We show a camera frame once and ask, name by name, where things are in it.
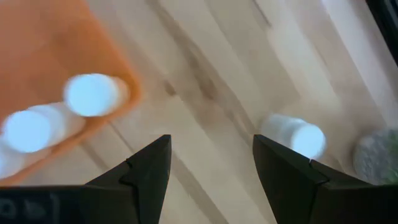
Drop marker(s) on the black aluminium table frame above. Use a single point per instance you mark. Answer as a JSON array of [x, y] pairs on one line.
[[385, 25]]

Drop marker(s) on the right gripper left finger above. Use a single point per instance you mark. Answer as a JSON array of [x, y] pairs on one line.
[[93, 205]]

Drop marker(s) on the orange translucent plastic basket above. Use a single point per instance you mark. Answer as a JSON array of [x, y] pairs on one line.
[[46, 46]]

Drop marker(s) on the white plastic pill bottle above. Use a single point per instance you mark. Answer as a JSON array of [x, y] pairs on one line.
[[34, 129], [298, 137], [93, 95], [12, 161]]

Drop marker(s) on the green potted artificial plant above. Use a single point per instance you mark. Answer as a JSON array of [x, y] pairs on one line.
[[377, 155]]

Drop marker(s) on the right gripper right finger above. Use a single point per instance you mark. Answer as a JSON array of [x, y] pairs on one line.
[[311, 199]]

